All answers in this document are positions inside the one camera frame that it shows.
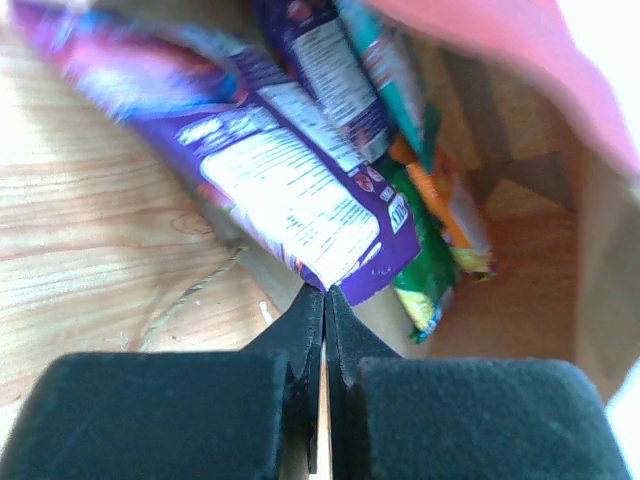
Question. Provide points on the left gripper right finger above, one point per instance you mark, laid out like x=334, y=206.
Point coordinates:
x=460, y=418

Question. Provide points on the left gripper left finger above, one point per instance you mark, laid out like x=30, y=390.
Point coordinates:
x=245, y=414

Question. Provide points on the green yellow candy bag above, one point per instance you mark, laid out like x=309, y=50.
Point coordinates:
x=427, y=285

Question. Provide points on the purple berries candy bag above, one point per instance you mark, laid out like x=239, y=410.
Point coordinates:
x=243, y=135

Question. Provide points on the teal orange snack bag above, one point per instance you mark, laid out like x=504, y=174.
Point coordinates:
x=386, y=56

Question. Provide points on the red brown paper bag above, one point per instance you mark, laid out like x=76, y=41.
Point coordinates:
x=551, y=151

